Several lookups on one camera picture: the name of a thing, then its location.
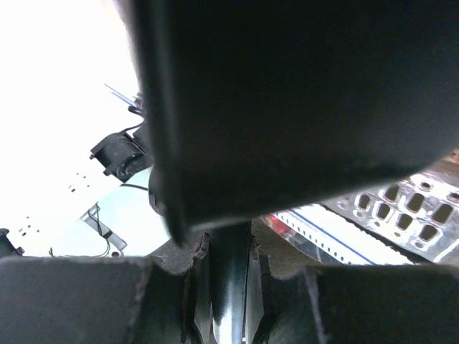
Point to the black slotted litter scoop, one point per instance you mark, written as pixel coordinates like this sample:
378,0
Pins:
261,106

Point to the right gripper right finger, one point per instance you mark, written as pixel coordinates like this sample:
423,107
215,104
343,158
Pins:
353,304

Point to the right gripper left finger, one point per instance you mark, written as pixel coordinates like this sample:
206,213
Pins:
161,298

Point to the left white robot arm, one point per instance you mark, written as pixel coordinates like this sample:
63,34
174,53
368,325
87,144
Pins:
123,154

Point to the brown translucent litter box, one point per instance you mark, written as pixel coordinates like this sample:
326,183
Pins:
412,221

